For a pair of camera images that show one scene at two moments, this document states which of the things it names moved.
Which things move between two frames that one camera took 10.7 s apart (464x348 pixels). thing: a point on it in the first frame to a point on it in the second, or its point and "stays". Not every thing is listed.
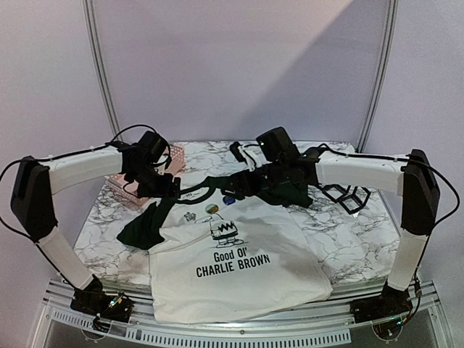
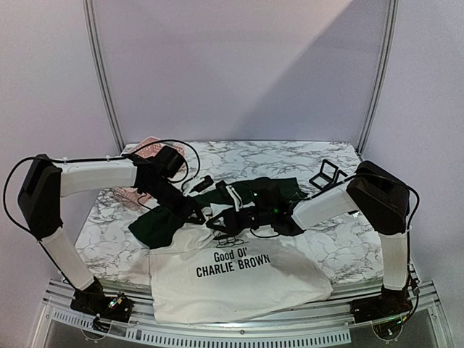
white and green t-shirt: x=214 y=254 stays
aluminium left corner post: x=102 y=71 stays
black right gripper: x=238 y=184 to x=238 y=216
